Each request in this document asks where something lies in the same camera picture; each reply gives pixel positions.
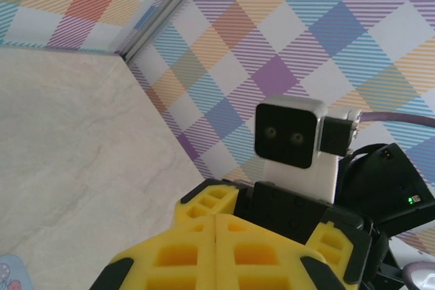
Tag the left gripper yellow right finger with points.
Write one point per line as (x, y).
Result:
(227, 252)

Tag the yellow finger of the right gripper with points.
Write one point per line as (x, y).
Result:
(204, 203)
(331, 239)

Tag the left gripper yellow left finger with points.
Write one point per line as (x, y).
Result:
(204, 252)

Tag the blue cartoon character card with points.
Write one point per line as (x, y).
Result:
(13, 274)

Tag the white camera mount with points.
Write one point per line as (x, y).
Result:
(306, 181)

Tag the silver black wrist camera box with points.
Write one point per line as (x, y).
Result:
(285, 133)

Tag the aluminium frame corner post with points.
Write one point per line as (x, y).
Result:
(163, 11)

